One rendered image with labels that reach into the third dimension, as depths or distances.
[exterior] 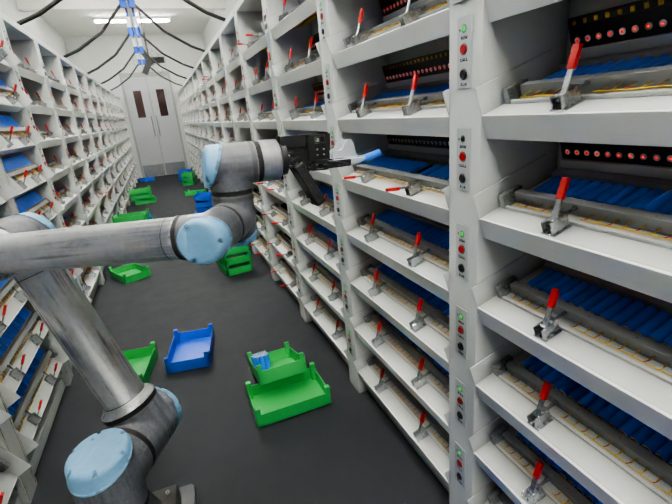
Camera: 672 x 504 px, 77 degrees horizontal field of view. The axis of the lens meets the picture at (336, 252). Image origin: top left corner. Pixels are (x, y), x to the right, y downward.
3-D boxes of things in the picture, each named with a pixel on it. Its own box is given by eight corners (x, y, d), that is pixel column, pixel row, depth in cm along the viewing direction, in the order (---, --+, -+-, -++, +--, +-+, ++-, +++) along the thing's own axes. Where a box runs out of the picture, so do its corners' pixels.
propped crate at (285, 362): (249, 369, 198) (246, 352, 197) (291, 357, 204) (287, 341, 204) (260, 385, 169) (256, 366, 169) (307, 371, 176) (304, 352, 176)
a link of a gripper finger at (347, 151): (369, 138, 99) (332, 140, 96) (370, 163, 101) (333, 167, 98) (364, 137, 102) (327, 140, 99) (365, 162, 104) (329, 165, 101)
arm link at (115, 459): (68, 531, 101) (43, 475, 96) (112, 473, 117) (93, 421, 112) (126, 533, 99) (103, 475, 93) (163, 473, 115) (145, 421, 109)
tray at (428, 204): (454, 227, 94) (443, 189, 90) (346, 190, 148) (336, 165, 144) (522, 187, 98) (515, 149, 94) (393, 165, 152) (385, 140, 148)
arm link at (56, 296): (122, 477, 117) (-51, 237, 98) (155, 431, 134) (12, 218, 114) (166, 464, 114) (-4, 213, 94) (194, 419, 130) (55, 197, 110)
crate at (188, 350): (210, 366, 203) (207, 351, 201) (166, 374, 200) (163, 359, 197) (214, 335, 231) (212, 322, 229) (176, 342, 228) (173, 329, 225)
